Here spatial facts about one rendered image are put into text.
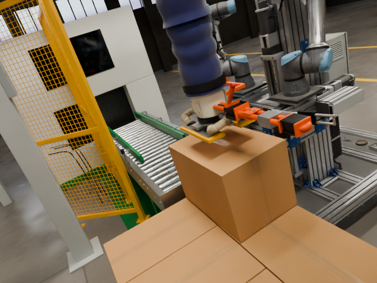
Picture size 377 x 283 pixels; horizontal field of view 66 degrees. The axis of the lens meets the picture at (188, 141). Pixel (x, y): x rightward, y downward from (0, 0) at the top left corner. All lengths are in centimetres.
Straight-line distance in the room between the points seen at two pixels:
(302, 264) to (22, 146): 198
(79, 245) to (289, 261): 187
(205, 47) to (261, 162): 60
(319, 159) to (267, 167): 93
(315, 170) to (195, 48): 139
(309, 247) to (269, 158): 44
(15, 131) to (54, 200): 61
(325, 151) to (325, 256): 109
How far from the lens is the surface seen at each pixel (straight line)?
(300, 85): 180
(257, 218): 157
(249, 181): 144
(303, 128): 104
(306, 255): 148
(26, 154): 247
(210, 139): 140
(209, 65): 142
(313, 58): 174
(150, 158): 283
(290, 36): 199
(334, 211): 218
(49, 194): 257
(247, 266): 146
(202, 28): 141
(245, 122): 149
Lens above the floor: 162
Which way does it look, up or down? 22 degrees down
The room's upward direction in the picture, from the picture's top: 18 degrees counter-clockwise
